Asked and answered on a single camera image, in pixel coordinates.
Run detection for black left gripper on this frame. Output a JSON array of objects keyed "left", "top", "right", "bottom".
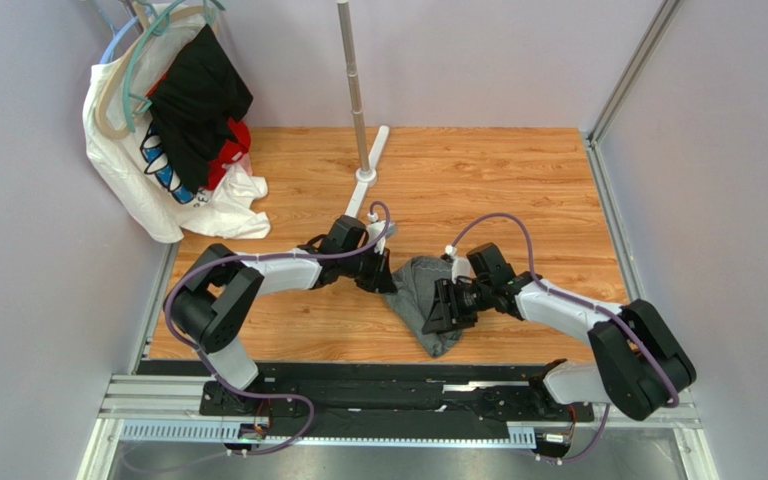
[{"left": 340, "top": 243, "right": 397, "bottom": 295}]

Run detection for grey cloth napkin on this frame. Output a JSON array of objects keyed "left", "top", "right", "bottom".
[{"left": 385, "top": 256, "right": 463, "bottom": 359}]

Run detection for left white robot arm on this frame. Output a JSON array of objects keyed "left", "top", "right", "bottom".
[{"left": 164, "top": 216, "right": 397, "bottom": 395}]

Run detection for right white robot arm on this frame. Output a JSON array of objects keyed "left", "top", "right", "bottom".
[{"left": 422, "top": 243, "right": 697, "bottom": 421}]

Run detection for white stand base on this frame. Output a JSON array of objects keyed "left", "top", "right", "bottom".
[{"left": 345, "top": 125, "right": 390, "bottom": 218}]

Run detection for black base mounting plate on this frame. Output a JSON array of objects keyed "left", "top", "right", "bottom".
[{"left": 199, "top": 362, "right": 595, "bottom": 440}]

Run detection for red garment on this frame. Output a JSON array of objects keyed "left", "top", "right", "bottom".
[{"left": 148, "top": 70, "right": 253, "bottom": 193}]

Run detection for black garment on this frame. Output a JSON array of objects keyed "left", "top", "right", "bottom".
[{"left": 148, "top": 25, "right": 254, "bottom": 193}]

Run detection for white T-shirt with print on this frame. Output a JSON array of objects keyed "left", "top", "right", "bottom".
[{"left": 83, "top": 13, "right": 272, "bottom": 244}]

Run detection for silver metal stand pole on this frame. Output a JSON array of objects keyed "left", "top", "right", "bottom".
[{"left": 337, "top": 0, "right": 369, "bottom": 170}]

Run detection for beige clothes hanger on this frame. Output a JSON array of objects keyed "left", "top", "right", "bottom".
[{"left": 94, "top": 1, "right": 226, "bottom": 139}]

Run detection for blue clothes hanger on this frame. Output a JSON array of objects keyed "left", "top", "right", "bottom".
[{"left": 98, "top": 16, "right": 140, "bottom": 65}]

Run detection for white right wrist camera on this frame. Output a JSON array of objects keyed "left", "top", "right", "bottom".
[{"left": 442, "top": 245, "right": 472, "bottom": 282}]

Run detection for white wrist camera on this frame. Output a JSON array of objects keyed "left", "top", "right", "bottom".
[
  {"left": 442, "top": 245, "right": 472, "bottom": 282},
  {"left": 366, "top": 213, "right": 398, "bottom": 254}
]

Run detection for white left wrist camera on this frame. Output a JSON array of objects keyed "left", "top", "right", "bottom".
[{"left": 366, "top": 213, "right": 398, "bottom": 254}]

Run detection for aluminium corner post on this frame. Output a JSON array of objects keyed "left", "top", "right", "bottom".
[{"left": 586, "top": 0, "right": 686, "bottom": 144}]

